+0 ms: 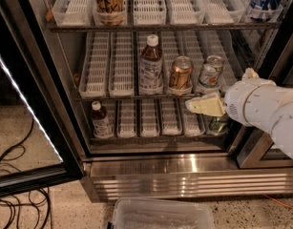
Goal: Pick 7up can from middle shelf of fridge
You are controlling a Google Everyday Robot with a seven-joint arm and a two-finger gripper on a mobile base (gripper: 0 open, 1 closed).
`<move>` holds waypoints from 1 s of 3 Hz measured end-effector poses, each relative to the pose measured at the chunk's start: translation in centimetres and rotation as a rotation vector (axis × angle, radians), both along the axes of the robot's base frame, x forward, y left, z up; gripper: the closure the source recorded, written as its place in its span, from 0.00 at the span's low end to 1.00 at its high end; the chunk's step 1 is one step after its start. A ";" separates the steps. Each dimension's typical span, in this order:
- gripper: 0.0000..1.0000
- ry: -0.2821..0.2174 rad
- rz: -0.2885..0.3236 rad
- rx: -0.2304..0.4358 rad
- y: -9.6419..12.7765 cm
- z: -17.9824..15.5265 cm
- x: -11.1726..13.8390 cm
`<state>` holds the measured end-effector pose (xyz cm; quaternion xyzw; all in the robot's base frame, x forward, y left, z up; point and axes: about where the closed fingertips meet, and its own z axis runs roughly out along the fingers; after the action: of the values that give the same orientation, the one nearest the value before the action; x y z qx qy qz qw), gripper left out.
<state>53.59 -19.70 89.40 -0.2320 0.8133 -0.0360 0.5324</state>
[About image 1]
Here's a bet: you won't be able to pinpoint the open fridge glass door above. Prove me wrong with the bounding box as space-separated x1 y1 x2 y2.
0 0 84 198

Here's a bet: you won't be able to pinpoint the tall gold black can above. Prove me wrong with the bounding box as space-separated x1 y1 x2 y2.
94 0 124 26

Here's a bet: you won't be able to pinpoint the gold beverage can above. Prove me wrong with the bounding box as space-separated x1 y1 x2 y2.
168 55 193 95

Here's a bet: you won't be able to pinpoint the brown tea bottle shelf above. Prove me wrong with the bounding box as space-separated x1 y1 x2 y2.
91 101 114 138
139 34 163 95

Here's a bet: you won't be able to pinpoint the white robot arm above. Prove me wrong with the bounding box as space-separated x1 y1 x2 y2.
185 68 293 160

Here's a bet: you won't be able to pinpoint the stainless steel fridge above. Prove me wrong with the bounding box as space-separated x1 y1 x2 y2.
29 0 293 202

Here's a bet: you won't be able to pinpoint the white green 7up can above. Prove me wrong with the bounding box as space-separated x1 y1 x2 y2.
197 54 224 94

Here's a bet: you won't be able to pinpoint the black floor cables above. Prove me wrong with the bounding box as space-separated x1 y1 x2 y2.
0 117 52 229

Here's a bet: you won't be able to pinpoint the brown tea bottle middle shelf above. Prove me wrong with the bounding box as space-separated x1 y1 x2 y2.
139 34 163 95

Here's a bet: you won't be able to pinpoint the middle wire shelf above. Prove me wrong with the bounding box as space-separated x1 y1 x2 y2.
75 94 205 102

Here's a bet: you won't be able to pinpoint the top wire shelf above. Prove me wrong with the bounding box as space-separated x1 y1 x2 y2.
47 22 282 32

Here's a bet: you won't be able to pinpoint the wire shelf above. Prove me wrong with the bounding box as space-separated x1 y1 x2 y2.
47 22 282 32
75 94 205 102

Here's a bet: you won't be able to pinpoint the orange floor cable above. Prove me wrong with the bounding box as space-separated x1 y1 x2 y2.
263 194 293 212

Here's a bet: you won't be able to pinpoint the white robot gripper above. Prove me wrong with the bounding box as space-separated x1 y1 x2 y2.
185 68 291 127

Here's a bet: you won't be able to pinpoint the clear plastic storage bin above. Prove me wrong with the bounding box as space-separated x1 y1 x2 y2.
109 198 215 229

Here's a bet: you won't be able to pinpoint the brown tea bottle bottom shelf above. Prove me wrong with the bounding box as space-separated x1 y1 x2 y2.
91 101 114 138

